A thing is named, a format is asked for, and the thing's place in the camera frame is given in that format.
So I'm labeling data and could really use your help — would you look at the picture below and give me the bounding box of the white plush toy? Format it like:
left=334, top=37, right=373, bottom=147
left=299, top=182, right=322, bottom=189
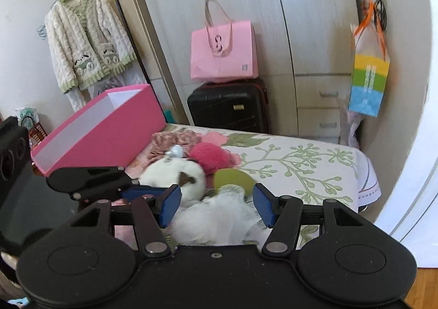
left=139, top=156, right=206, bottom=207

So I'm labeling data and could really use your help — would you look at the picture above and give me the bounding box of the white mesh bath pouf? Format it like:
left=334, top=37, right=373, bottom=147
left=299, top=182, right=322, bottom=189
left=166, top=184, right=267, bottom=246

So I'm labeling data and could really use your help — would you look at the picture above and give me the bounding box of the pink floral scrunchie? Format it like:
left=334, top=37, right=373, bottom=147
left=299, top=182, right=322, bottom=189
left=146, top=130, right=202, bottom=165

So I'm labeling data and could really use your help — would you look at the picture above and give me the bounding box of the green powder puff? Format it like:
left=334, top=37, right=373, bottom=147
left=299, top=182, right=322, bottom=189
left=213, top=168, right=256, bottom=196

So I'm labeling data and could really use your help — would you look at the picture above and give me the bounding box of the pink fuzzy scrunchie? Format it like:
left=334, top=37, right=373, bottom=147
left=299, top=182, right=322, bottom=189
left=189, top=142, right=241, bottom=175

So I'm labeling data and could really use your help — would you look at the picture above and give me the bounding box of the floral table cloth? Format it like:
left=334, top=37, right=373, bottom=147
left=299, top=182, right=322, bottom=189
left=112, top=122, right=382, bottom=250

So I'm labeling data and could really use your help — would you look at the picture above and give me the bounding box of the pink cardboard box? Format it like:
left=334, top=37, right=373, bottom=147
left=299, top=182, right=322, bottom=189
left=31, top=84, right=166, bottom=176

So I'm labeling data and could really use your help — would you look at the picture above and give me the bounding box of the teal plastic basket bag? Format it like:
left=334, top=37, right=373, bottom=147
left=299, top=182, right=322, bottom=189
left=164, top=109, right=177, bottom=124

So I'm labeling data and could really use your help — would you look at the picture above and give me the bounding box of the black suitcase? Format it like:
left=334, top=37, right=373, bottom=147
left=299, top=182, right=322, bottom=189
left=187, top=78, right=270, bottom=133

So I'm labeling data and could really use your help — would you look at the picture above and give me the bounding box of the cream knitted cardigan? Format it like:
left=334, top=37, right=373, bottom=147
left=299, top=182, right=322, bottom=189
left=45, top=0, right=137, bottom=93

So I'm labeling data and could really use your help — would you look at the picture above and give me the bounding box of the pink paper shopping bag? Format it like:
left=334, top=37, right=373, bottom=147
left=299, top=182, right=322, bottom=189
left=190, top=0, right=258, bottom=83

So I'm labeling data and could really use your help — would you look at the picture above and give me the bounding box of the colourful paper gift bag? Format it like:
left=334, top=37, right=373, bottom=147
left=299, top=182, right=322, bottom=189
left=348, top=0, right=390, bottom=117

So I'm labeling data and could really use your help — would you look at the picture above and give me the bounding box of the grey wooden wardrobe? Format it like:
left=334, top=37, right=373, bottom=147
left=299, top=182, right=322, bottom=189
left=140, top=0, right=358, bottom=142

